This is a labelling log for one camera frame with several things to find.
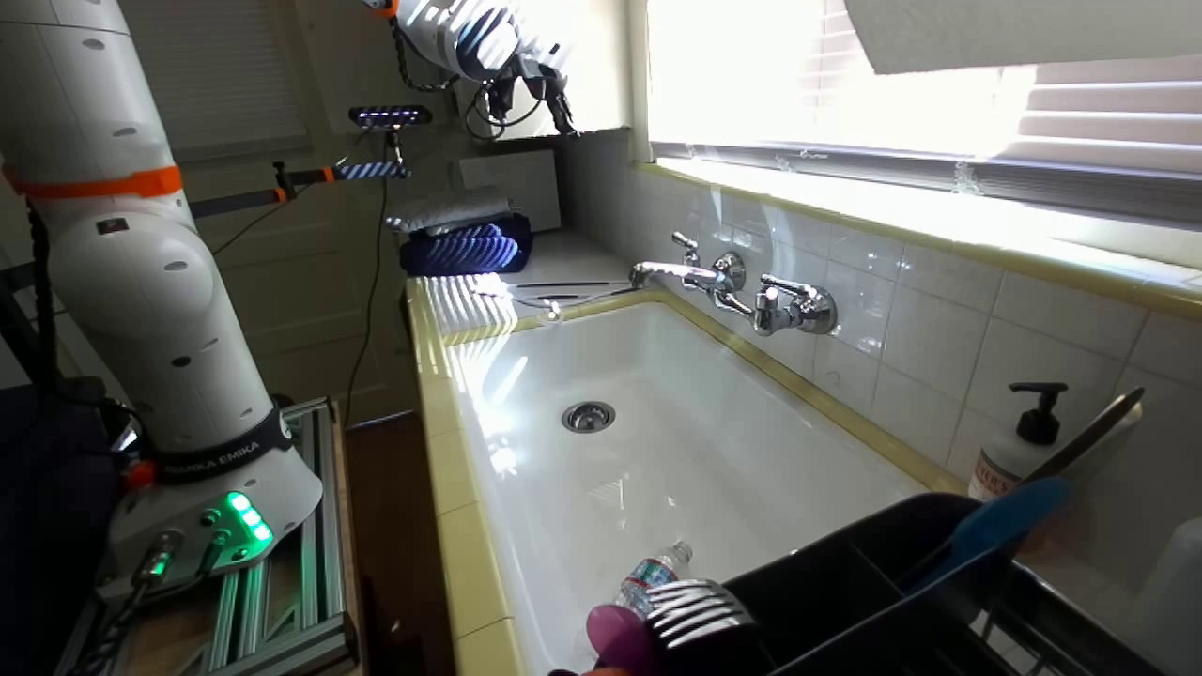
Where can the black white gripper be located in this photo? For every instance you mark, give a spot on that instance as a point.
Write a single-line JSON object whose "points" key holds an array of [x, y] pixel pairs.
{"points": [[541, 71]]}

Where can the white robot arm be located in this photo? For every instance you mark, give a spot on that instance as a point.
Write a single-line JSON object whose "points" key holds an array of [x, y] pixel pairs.
{"points": [[89, 152]]}

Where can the blue dish cloth bundle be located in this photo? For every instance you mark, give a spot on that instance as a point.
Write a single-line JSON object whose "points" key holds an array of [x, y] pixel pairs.
{"points": [[484, 245]]}

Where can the white window blinds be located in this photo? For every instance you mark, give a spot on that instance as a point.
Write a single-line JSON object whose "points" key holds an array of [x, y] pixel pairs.
{"points": [[796, 77]]}

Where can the chrome sink drain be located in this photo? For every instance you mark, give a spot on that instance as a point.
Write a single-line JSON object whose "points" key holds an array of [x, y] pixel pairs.
{"points": [[587, 419]]}

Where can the white ceramic sink basin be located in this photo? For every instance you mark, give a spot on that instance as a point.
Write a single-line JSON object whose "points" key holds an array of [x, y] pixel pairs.
{"points": [[705, 449]]}

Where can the clear plastic water bottle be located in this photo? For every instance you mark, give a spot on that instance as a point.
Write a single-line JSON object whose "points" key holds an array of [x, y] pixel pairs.
{"points": [[665, 563]]}

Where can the purple cup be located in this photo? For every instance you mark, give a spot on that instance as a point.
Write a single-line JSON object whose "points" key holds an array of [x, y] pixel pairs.
{"points": [[622, 639]]}

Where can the black dish drying rack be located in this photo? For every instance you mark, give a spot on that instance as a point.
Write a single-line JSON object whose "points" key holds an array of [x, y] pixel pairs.
{"points": [[886, 599]]}

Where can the white soap pump bottle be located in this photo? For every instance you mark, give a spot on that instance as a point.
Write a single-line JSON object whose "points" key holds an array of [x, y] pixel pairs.
{"points": [[1015, 453]]}

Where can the black external camera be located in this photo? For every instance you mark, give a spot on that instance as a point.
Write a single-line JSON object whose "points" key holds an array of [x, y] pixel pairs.
{"points": [[387, 115]]}

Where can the chrome wall faucet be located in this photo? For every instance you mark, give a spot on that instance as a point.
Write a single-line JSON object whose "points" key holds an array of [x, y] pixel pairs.
{"points": [[781, 302]]}

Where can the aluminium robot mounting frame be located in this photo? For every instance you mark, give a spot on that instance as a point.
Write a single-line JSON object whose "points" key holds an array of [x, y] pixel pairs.
{"points": [[230, 577]]}

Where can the blue handled spatula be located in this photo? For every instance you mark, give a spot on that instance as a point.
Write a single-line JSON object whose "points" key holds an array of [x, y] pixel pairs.
{"points": [[1011, 514]]}

